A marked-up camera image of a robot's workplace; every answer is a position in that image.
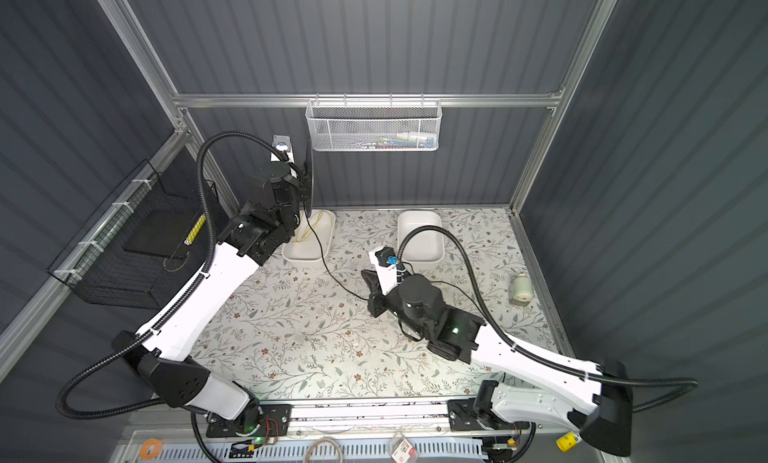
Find black cable spool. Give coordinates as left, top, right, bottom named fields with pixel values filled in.
left=302, top=144, right=314, bottom=219

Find black cable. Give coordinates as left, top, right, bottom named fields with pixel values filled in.
left=302, top=210, right=487, bottom=344

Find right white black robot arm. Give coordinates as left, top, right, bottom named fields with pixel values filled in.
left=361, top=246, right=698, bottom=457

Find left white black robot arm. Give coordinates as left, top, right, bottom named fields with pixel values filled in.
left=55, top=131, right=312, bottom=437

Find yellow rubber bands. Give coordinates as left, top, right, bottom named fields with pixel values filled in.
left=294, top=210, right=326, bottom=243

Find right white tray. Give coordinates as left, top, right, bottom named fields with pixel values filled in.
left=396, top=210, right=445, bottom=270

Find white tray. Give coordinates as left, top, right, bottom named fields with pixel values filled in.
left=281, top=210, right=336, bottom=268
left=396, top=210, right=445, bottom=270

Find left white tray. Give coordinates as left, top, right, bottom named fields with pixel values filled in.
left=281, top=210, right=336, bottom=268

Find small plastic packet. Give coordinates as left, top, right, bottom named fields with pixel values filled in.
left=387, top=432, right=419, bottom=463

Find yellow glue bottle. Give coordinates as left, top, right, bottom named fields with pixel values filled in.
left=556, top=432, right=581, bottom=453

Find orange tape roll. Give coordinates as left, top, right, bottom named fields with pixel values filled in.
left=137, top=438, right=163, bottom=461

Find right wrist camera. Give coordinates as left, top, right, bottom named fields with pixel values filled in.
left=369, top=246, right=405, bottom=295

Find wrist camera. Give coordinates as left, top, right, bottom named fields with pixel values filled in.
left=369, top=246, right=405, bottom=295
left=272, top=135, right=295, bottom=162

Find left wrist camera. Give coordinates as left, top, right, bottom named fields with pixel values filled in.
left=272, top=135, right=295, bottom=162

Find white wire mesh basket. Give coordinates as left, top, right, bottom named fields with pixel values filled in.
left=305, top=97, right=443, bottom=152

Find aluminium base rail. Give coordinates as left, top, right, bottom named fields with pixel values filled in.
left=122, top=396, right=559, bottom=440

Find black wire basket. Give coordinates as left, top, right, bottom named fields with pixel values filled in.
left=48, top=155, right=208, bottom=309

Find grey cable loop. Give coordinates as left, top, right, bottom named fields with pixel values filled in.
left=303, top=437, right=346, bottom=463

